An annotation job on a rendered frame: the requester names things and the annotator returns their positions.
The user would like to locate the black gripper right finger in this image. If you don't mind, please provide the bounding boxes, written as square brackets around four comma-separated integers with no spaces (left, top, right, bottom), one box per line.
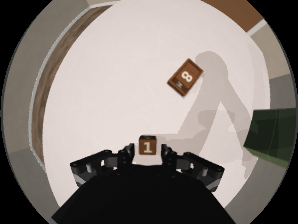
[157,144,225,192]

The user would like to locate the brown wooden tray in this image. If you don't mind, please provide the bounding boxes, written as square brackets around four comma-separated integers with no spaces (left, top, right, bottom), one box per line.
[167,58,203,97]

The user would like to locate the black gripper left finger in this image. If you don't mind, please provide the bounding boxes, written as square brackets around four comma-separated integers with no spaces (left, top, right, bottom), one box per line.
[70,143,135,187]

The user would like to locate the brown calendar cube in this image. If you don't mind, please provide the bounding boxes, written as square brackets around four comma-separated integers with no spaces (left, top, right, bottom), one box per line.
[139,135,157,155]
[172,66,197,91]

